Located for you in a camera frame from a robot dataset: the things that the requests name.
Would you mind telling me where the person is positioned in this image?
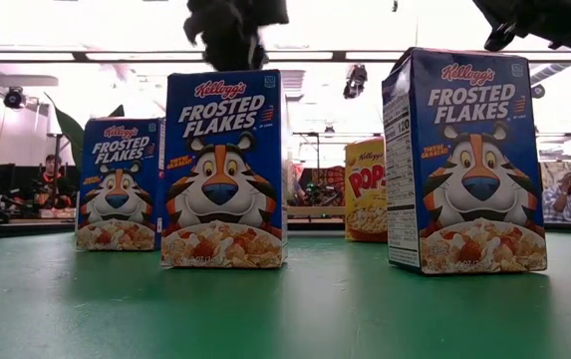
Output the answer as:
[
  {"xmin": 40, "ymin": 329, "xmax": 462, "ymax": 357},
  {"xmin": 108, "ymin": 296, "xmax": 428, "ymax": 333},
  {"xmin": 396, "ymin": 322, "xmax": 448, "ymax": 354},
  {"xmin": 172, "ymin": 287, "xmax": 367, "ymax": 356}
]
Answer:
[
  {"xmin": 35, "ymin": 153, "xmax": 78, "ymax": 210},
  {"xmin": 542, "ymin": 171, "xmax": 571, "ymax": 224}
]

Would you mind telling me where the green table mat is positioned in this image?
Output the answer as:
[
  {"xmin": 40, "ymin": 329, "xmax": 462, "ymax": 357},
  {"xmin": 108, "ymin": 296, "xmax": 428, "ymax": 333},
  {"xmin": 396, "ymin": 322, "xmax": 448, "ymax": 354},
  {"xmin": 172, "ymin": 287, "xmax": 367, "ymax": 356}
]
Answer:
[{"xmin": 0, "ymin": 229, "xmax": 571, "ymax": 359}]

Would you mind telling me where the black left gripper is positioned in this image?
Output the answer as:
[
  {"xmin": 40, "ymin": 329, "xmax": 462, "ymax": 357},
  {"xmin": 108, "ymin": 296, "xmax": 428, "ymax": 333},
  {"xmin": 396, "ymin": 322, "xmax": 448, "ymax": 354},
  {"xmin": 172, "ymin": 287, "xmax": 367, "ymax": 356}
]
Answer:
[{"xmin": 183, "ymin": 0, "xmax": 290, "ymax": 72}]

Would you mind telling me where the blue Frosted Flakes cereal box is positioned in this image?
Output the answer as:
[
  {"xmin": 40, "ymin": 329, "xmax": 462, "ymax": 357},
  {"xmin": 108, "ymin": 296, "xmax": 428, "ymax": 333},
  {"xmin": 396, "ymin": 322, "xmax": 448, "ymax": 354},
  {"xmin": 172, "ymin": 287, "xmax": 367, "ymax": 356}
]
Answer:
[
  {"xmin": 158, "ymin": 68, "xmax": 290, "ymax": 270},
  {"xmin": 75, "ymin": 117, "xmax": 167, "ymax": 252},
  {"xmin": 381, "ymin": 47, "xmax": 549, "ymax": 276}
]

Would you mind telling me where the yellow Corn Pops cereal box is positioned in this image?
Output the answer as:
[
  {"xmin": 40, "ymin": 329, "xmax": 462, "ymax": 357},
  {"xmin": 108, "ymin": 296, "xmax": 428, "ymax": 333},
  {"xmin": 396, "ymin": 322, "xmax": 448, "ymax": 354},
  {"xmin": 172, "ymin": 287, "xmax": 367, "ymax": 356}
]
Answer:
[{"xmin": 343, "ymin": 137, "xmax": 390, "ymax": 244}]

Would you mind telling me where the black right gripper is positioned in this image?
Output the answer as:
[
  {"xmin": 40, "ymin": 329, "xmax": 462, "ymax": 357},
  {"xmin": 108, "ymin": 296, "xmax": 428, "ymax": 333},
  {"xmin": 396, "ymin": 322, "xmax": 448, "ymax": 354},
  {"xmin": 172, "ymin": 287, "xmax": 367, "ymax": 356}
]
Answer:
[{"xmin": 471, "ymin": 0, "xmax": 571, "ymax": 61}]

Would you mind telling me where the wooden shelf with black frame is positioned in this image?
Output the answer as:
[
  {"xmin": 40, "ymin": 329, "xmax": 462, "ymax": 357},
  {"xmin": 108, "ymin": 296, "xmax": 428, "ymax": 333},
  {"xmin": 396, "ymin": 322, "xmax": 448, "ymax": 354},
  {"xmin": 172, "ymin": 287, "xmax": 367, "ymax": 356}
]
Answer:
[{"xmin": 287, "ymin": 205, "xmax": 346, "ymax": 219}]

